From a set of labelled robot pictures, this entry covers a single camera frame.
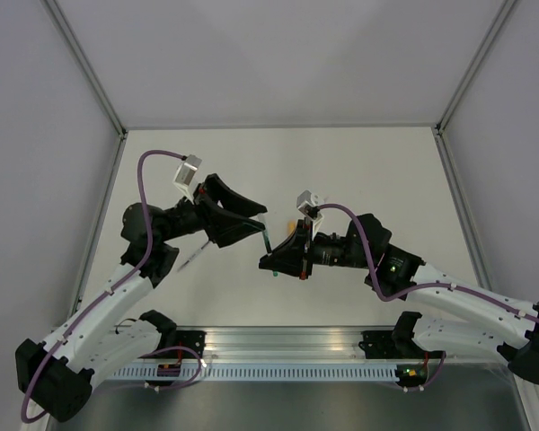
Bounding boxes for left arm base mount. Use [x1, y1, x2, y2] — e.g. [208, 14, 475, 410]
[139, 310, 207, 360]

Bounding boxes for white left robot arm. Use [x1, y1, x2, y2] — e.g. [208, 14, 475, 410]
[15, 173, 267, 424]

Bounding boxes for aluminium frame post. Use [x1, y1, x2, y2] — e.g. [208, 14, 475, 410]
[40, 0, 128, 138]
[434, 0, 519, 136]

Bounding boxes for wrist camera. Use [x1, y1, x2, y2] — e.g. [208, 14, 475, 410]
[172, 154, 202, 201]
[296, 189, 324, 232]

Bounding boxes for white slotted cable duct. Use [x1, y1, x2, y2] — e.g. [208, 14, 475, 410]
[109, 363, 398, 383]

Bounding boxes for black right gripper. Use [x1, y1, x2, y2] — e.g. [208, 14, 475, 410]
[260, 216, 372, 279]

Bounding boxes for left aluminium frame post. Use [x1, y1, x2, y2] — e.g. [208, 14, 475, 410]
[40, 0, 128, 138]

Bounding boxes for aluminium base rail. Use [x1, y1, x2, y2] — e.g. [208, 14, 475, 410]
[116, 325, 432, 360]

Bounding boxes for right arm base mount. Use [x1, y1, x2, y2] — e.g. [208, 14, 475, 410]
[358, 330, 443, 360]

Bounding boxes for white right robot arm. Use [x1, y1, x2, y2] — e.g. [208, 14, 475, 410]
[259, 214, 539, 385]

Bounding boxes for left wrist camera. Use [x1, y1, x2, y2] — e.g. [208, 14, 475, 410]
[172, 154, 202, 201]

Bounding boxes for green gel pen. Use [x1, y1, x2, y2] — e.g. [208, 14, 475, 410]
[262, 229, 278, 277]

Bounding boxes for right aluminium frame post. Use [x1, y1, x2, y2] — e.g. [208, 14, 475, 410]
[434, 0, 519, 136]

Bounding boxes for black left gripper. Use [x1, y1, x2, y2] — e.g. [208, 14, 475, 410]
[158, 173, 268, 248]

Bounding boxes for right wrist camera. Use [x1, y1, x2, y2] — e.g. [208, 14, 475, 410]
[296, 189, 324, 232]

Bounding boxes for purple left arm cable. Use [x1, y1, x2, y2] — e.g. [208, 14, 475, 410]
[21, 151, 206, 424]

